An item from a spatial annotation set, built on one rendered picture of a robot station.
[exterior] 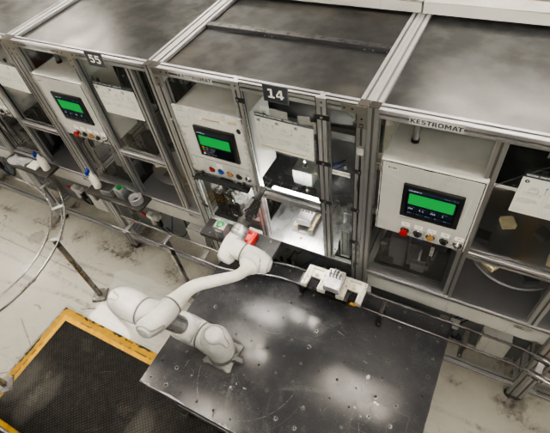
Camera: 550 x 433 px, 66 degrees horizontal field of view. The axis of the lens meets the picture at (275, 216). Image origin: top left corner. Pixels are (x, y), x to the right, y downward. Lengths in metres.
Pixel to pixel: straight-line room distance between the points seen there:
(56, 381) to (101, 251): 1.21
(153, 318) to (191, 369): 0.81
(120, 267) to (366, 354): 2.42
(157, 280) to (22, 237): 1.61
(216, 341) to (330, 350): 0.65
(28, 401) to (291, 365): 2.10
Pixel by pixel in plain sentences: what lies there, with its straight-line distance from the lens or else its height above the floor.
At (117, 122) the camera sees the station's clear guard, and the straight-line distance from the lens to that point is 2.83.
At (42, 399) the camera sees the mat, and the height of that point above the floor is 0.01.
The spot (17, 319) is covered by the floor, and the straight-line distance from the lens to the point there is 4.32.
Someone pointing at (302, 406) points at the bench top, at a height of 0.68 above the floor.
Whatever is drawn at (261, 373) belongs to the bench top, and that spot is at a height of 0.68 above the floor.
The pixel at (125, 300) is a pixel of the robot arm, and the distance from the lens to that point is 1.99.
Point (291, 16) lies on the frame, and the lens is 2.49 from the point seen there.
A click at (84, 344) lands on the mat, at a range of 3.84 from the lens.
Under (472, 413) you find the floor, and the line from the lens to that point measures 3.28.
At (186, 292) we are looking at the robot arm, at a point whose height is 1.41.
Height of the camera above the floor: 3.05
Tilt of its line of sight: 49 degrees down
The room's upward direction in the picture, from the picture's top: 10 degrees counter-clockwise
